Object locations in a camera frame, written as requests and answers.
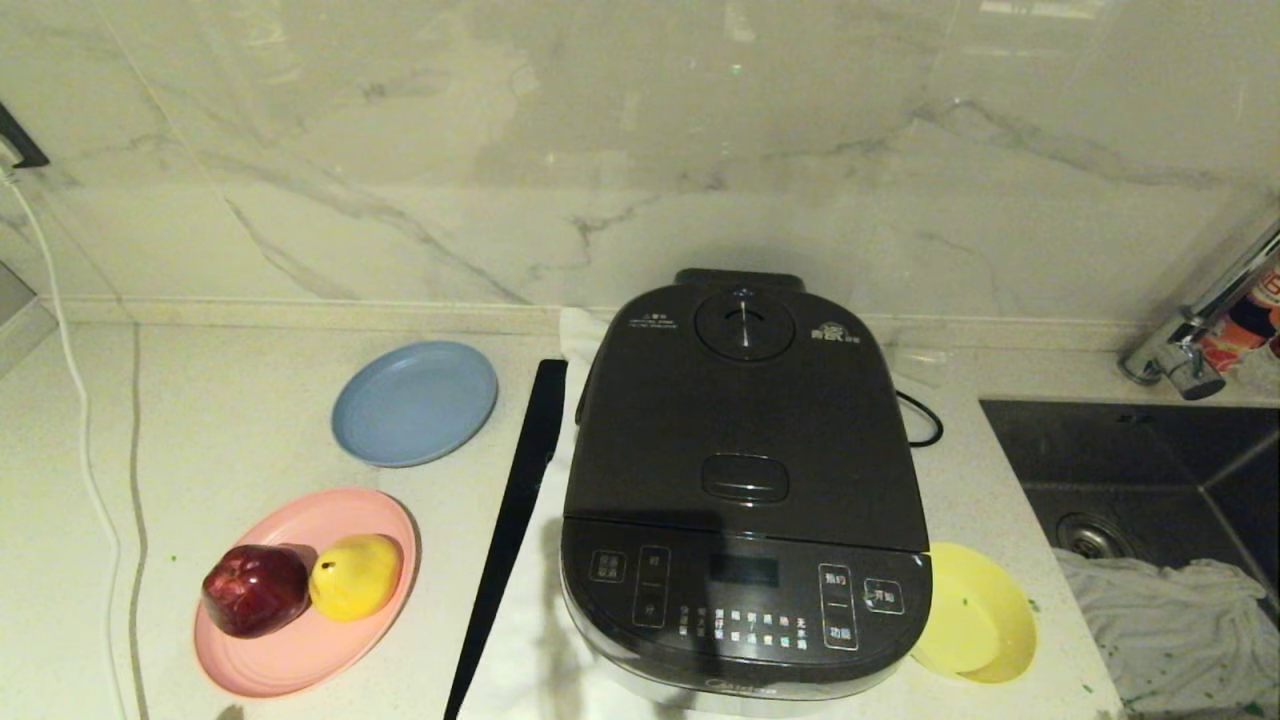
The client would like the white speckled cloth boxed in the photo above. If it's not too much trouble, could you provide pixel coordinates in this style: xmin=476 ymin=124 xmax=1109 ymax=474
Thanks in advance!
xmin=1055 ymin=548 xmax=1280 ymax=715

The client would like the chrome faucet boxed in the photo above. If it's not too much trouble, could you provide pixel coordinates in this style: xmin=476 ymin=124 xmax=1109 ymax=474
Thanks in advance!
xmin=1118 ymin=220 xmax=1280 ymax=401

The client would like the steel sink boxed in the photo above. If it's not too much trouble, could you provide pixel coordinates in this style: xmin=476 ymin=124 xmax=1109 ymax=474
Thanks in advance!
xmin=980 ymin=398 xmax=1280 ymax=720

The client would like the white cable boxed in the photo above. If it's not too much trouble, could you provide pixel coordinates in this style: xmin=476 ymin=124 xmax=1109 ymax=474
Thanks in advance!
xmin=0 ymin=175 xmax=133 ymax=720

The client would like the yellow pear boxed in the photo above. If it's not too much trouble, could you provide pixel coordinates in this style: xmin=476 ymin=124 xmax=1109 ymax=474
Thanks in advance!
xmin=309 ymin=533 xmax=404 ymax=623

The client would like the black wall socket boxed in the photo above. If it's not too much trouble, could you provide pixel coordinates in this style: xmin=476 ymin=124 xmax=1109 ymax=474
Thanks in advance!
xmin=0 ymin=100 xmax=49 ymax=169

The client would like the blue plate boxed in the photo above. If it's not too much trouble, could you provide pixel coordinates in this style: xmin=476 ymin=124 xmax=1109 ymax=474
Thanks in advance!
xmin=331 ymin=341 xmax=499 ymax=468

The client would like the orange dish soap bottle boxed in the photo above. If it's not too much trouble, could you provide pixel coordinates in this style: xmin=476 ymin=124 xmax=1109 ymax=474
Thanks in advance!
xmin=1198 ymin=265 xmax=1280 ymax=373

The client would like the sink drain strainer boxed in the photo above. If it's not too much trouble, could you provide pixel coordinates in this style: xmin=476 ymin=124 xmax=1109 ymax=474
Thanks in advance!
xmin=1056 ymin=512 xmax=1134 ymax=559

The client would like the yellow bowl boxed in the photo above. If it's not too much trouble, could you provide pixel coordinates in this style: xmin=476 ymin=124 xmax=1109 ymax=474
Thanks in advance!
xmin=910 ymin=542 xmax=1038 ymax=685

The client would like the red apple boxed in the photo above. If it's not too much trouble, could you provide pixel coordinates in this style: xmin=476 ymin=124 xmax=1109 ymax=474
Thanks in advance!
xmin=202 ymin=544 xmax=311 ymax=639

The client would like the pink plate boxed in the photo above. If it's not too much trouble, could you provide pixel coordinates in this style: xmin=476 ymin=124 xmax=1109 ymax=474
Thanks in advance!
xmin=194 ymin=487 xmax=419 ymax=699

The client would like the black flat strip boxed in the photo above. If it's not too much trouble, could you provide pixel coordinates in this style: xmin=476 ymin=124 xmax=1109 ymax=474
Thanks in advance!
xmin=443 ymin=358 xmax=569 ymax=720

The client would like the black power cord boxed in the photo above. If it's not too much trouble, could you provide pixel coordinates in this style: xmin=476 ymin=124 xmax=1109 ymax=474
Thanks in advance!
xmin=895 ymin=390 xmax=945 ymax=448

